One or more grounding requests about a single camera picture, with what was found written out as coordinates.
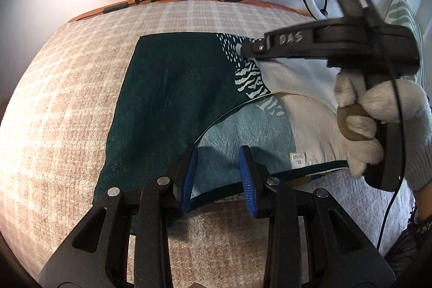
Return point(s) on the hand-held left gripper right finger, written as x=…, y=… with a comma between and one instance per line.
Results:
x=248, y=180

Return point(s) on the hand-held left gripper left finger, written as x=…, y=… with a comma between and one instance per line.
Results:
x=189, y=173

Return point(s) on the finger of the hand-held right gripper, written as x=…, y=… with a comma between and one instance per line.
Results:
x=290, y=41

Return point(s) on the green cream tree print t-shirt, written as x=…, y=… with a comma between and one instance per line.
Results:
x=158, y=99

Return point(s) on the person's right forearm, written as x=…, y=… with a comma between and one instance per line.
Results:
x=426, y=203

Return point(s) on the person's right hand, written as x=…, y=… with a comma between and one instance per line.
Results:
x=416, y=126

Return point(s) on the green white striped pillow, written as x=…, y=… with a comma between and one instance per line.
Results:
x=401, y=11

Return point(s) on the dark cloth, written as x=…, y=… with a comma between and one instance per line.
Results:
x=411, y=240

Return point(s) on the small black remote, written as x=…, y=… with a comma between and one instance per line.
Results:
x=116, y=8

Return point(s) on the wooden bed frame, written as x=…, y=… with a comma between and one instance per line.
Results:
x=87, y=14

